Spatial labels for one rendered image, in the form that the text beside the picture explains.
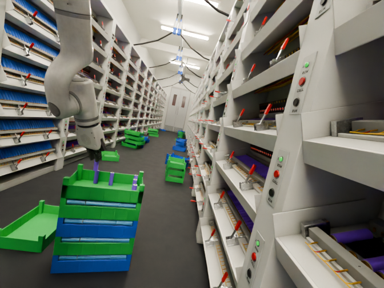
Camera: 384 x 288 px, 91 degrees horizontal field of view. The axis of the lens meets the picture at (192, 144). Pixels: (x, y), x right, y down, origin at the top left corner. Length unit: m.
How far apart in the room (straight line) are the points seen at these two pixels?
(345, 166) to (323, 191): 0.13
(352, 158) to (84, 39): 0.69
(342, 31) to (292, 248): 0.38
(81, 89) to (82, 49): 0.13
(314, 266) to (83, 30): 0.76
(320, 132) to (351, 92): 0.09
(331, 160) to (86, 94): 0.70
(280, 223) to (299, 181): 0.09
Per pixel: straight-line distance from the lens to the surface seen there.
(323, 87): 0.43
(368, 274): 0.38
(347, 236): 0.45
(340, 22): 0.47
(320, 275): 0.39
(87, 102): 0.76
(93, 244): 0.97
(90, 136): 0.82
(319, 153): 0.38
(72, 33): 0.70
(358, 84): 0.47
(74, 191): 0.87
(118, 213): 0.88
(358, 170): 0.33
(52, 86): 0.70
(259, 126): 0.63
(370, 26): 0.41
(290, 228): 0.45
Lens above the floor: 0.70
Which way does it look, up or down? 7 degrees down
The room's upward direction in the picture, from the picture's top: 12 degrees clockwise
